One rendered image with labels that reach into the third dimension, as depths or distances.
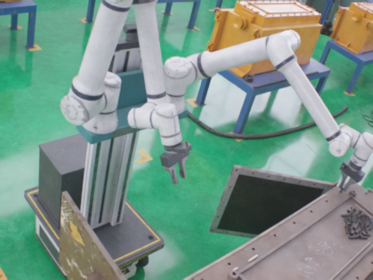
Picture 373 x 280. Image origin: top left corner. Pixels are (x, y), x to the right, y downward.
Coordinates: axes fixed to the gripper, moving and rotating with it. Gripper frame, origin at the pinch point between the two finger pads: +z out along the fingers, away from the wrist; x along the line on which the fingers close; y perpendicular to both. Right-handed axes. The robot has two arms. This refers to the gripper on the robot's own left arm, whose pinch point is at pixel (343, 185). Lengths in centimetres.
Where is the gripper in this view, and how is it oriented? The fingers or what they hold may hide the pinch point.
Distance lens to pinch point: 243.3
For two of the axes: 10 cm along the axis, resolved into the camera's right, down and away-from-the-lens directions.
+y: -7.4, 2.3, -6.4
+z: -2.3, 8.0, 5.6
